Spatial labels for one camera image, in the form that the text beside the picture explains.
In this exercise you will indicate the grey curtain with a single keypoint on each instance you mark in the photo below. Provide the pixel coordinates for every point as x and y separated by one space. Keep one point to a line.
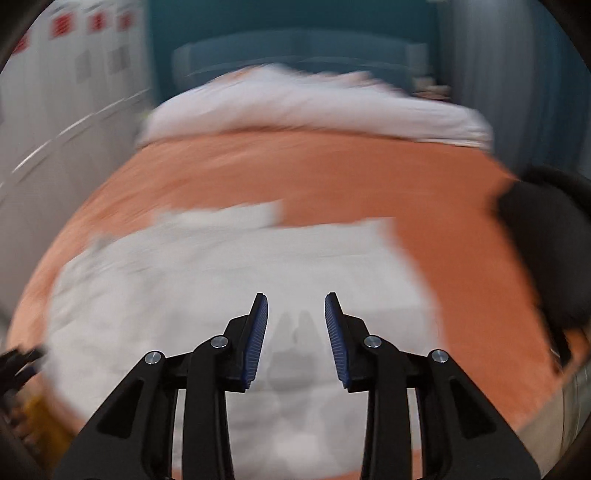
508 83

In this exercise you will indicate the orange bedspread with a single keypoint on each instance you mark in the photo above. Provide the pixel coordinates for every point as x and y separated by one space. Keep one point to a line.
369 184

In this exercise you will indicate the red paper decoration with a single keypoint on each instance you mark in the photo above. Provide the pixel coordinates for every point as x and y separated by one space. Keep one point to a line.
98 21
21 45
63 26
124 20

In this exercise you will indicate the blue upholstered headboard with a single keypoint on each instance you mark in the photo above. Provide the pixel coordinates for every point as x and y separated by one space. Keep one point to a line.
295 50

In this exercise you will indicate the white puffer coat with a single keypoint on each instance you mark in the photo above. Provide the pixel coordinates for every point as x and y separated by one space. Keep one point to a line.
184 286

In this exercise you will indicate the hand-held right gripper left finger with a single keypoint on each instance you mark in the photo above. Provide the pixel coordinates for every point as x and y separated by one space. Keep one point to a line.
256 341

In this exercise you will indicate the black puffer jacket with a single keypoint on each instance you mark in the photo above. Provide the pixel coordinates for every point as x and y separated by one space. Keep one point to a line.
540 240

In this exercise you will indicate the white wardrobe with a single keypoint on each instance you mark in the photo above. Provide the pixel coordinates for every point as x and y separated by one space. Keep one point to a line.
55 115

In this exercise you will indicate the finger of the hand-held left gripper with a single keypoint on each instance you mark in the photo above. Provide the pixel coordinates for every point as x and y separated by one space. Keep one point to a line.
18 360

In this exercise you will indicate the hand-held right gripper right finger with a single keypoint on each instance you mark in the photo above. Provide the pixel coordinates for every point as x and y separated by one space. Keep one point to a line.
337 341

